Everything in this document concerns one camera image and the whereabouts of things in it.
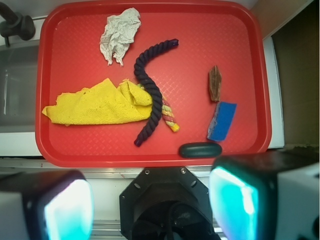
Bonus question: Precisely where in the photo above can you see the yellow microfiber cloth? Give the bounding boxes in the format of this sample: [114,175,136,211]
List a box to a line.
[42,78,153,126]

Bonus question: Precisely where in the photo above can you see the multicolour pastel rope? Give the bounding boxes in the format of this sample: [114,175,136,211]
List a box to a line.
[136,83,180,133]

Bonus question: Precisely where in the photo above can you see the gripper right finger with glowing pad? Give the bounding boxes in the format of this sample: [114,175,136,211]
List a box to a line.
[209,149,320,240]

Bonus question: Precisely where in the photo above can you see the red plastic tray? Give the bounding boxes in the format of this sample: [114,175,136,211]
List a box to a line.
[35,0,272,168]

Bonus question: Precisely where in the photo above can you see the dark navy rope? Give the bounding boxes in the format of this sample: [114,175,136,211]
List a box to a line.
[133,38,180,148]

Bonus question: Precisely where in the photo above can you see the grey plastic sink basin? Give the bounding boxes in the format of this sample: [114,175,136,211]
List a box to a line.
[0,40,39,133]

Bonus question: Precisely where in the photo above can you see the crumpled white paper towel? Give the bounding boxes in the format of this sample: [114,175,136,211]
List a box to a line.
[99,7,141,67]

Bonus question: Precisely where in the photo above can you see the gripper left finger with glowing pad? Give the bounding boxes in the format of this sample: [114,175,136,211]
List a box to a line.
[0,170,94,240]

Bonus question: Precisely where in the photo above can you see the brown wood chip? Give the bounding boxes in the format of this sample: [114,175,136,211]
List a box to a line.
[209,65,222,102]

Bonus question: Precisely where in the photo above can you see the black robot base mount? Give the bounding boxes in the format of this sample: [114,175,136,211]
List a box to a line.
[119,166,220,240]

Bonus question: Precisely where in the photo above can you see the grey toy faucet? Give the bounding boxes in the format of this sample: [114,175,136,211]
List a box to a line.
[0,2,36,48]

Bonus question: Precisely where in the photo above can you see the blue sponge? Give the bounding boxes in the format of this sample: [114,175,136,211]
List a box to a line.
[207,101,237,142]

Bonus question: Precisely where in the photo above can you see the dark green oval stone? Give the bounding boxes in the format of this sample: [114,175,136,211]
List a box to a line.
[178,142,223,159]

